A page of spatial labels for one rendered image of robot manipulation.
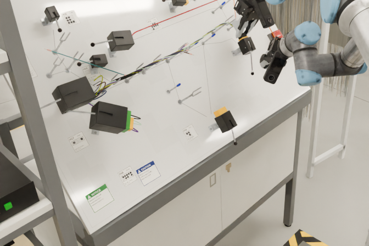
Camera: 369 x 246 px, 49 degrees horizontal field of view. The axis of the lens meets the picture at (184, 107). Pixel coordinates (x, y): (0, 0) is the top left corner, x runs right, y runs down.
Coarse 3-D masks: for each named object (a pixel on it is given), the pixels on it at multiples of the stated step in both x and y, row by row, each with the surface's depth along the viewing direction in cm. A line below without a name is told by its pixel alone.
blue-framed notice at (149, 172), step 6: (150, 162) 132; (138, 168) 129; (144, 168) 130; (150, 168) 132; (156, 168) 133; (138, 174) 129; (144, 174) 130; (150, 174) 131; (156, 174) 132; (144, 180) 129; (150, 180) 130; (144, 186) 129
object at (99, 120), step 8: (96, 104) 115; (104, 104) 114; (112, 104) 115; (72, 112) 113; (80, 112) 113; (88, 112) 113; (96, 112) 113; (104, 112) 114; (112, 112) 115; (120, 112) 116; (96, 120) 111; (104, 120) 113; (112, 120) 114; (120, 120) 115; (96, 128) 116; (104, 128) 116; (112, 128) 115; (120, 128) 115
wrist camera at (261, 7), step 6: (258, 0) 148; (264, 0) 150; (258, 6) 148; (264, 6) 149; (258, 12) 149; (264, 12) 148; (264, 18) 148; (270, 18) 149; (264, 24) 148; (270, 24) 148
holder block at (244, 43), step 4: (244, 40) 159; (248, 40) 160; (240, 44) 161; (244, 44) 159; (248, 44) 159; (252, 44) 160; (240, 48) 161; (244, 48) 160; (248, 48) 158; (252, 48) 160; (244, 52) 160; (248, 52) 160
